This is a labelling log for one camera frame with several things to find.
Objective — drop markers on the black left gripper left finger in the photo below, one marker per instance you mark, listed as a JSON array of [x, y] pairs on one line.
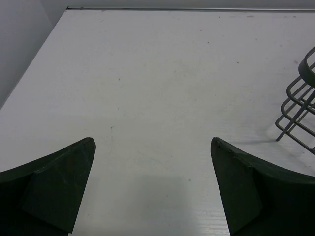
[[43, 197]]

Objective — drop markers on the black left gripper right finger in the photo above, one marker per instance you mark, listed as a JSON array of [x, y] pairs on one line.
[[260, 198]]

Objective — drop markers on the beige plate with grey rim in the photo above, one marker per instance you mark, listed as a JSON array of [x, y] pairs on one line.
[[305, 71]]

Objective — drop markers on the grey wire dish rack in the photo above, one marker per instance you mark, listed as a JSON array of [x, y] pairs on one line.
[[297, 119]]

